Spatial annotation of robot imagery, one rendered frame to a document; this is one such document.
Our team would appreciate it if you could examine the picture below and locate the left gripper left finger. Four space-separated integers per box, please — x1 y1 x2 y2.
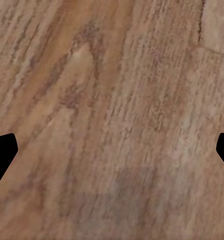
0 133 18 180

